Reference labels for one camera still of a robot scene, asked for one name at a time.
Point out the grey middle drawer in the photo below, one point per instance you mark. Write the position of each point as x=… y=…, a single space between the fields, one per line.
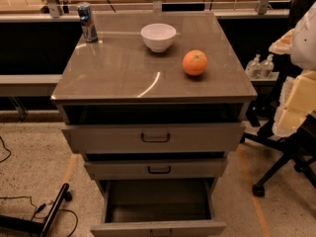
x=156 y=169

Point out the blue silver drink can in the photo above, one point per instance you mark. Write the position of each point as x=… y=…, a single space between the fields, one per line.
x=87 y=22

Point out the right clear pump bottle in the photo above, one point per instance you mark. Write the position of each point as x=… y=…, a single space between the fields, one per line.
x=267 y=66

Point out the grey side shelf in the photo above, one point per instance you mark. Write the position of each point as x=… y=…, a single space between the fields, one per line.
x=265 y=82

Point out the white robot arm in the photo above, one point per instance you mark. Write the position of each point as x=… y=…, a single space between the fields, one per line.
x=300 y=42

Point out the grey drawer cabinet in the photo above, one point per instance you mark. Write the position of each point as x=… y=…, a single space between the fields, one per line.
x=119 y=80

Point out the grey top drawer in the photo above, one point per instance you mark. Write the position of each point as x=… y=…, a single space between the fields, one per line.
x=154 y=138

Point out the grey drawer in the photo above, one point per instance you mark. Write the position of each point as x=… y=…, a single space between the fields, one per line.
x=156 y=169
x=158 y=208
x=154 y=138

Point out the orange fruit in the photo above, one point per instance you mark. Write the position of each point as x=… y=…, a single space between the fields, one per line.
x=194 y=62

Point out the white bowl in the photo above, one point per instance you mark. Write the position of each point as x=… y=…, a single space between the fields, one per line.
x=158 y=37

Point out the black office chair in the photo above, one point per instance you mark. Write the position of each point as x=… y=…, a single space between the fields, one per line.
x=300 y=147

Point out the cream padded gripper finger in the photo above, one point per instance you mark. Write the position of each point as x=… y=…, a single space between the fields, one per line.
x=296 y=101

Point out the grey metal bench rail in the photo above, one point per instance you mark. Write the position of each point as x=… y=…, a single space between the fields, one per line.
x=27 y=85

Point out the grey bottom drawer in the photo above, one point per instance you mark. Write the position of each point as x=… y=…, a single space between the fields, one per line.
x=158 y=208

